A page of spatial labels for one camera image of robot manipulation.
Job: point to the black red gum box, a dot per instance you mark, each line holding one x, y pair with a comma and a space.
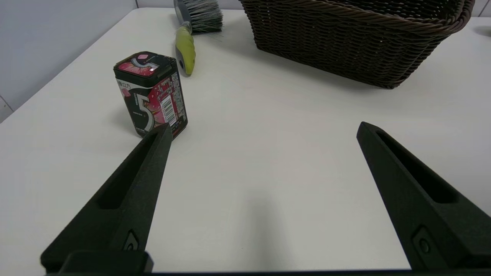
153, 96

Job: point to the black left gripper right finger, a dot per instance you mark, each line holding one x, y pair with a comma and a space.
425, 203

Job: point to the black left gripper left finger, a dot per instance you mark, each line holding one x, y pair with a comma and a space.
126, 199

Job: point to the dark brown wicker basket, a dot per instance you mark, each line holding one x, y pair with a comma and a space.
356, 42

